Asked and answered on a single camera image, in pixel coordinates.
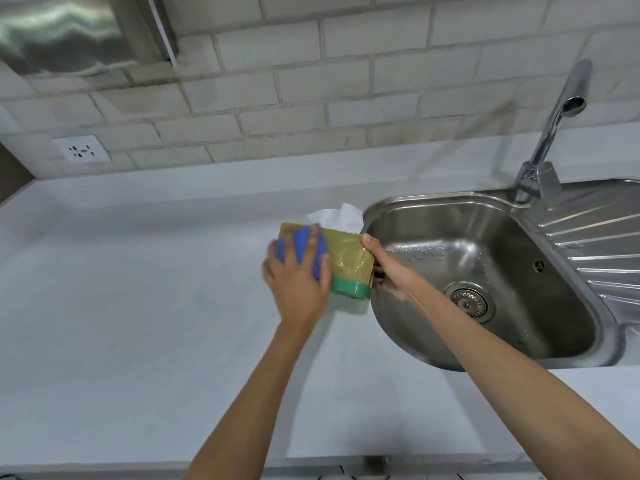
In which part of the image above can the person's left hand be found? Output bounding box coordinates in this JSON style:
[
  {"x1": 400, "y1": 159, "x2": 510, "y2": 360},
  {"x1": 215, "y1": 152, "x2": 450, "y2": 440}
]
[{"x1": 262, "y1": 224, "x2": 333, "y2": 335}]

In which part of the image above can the person's right hand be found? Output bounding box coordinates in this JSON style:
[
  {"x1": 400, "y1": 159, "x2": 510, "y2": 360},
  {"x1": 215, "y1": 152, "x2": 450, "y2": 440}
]
[{"x1": 361, "y1": 233, "x2": 426, "y2": 303}]

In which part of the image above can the gold and green tissue box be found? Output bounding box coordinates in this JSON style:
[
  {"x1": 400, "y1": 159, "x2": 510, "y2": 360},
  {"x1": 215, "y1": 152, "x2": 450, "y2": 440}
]
[{"x1": 278, "y1": 222, "x2": 377, "y2": 301}]

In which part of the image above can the blue microfibre cloth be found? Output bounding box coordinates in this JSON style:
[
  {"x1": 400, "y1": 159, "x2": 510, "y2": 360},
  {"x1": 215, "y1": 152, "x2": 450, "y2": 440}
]
[{"x1": 275, "y1": 225, "x2": 330, "y2": 282}]

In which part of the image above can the person's right forearm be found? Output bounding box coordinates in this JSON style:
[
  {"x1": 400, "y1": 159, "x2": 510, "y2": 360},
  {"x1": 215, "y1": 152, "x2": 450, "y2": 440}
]
[{"x1": 407, "y1": 279, "x2": 640, "y2": 480}]

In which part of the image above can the person's left forearm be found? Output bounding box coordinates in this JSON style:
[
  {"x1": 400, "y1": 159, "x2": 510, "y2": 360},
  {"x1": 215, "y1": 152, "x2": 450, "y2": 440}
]
[{"x1": 183, "y1": 322, "x2": 326, "y2": 480}]

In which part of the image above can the white tissue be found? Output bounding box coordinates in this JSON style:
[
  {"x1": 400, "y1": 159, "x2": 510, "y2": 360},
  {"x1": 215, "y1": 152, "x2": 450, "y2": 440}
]
[{"x1": 305, "y1": 203, "x2": 365, "y2": 235}]

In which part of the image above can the metal sink strainer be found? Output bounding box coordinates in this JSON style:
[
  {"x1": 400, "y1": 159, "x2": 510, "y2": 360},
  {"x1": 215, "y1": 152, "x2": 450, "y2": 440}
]
[{"x1": 443, "y1": 281, "x2": 496, "y2": 324}]

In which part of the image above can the stainless steel sink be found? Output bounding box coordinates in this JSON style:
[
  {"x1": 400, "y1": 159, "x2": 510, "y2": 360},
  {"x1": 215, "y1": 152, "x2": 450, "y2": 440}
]
[{"x1": 361, "y1": 178, "x2": 640, "y2": 373}]

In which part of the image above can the chrome faucet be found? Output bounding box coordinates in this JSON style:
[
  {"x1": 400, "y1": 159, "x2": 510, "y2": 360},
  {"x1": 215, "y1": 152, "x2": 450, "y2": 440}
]
[{"x1": 509, "y1": 59, "x2": 593, "y2": 211}]

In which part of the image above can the dark brown side panel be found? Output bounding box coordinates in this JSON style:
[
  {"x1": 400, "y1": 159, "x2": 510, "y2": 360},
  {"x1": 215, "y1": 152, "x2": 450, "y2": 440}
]
[{"x1": 0, "y1": 142, "x2": 36, "y2": 205}]

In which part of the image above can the stainless steel range hood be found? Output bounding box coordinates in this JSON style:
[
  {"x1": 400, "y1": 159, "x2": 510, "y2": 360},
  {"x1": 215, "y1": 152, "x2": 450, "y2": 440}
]
[{"x1": 0, "y1": 0, "x2": 180, "y2": 78}]

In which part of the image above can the white wall socket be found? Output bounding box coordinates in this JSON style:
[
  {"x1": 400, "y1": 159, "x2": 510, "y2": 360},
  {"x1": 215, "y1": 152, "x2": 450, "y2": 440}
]
[{"x1": 52, "y1": 134, "x2": 112, "y2": 165}]

